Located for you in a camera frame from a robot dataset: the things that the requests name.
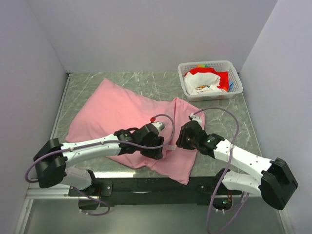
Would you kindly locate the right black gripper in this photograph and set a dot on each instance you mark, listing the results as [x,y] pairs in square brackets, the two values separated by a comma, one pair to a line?
[181,142]

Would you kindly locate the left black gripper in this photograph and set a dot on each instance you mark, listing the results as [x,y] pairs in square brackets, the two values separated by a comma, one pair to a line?
[155,153]

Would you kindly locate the pink pillowcase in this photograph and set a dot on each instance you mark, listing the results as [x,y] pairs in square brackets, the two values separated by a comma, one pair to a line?
[111,108]

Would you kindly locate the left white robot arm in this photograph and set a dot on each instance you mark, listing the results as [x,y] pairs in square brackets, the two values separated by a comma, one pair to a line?
[54,163]

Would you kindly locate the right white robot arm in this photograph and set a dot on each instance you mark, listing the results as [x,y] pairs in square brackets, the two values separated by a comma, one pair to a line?
[270,179]

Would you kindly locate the white and red cloth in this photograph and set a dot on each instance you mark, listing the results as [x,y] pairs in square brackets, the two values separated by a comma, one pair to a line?
[206,80]

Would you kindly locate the colourful cloth in basket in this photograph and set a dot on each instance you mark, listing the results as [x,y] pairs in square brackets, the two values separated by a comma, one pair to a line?
[230,84]

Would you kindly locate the white plastic basket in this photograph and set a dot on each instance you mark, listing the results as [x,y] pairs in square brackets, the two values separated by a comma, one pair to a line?
[220,65]

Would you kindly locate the black base beam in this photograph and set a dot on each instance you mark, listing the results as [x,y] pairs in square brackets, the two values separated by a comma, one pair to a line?
[154,191]

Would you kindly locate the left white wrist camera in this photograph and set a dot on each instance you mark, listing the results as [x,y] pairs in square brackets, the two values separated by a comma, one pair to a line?
[159,126]

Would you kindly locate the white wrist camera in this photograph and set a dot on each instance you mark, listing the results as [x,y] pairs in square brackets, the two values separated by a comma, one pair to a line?
[159,126]
[194,117]

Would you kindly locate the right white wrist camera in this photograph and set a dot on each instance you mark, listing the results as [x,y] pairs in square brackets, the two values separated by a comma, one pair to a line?
[194,117]

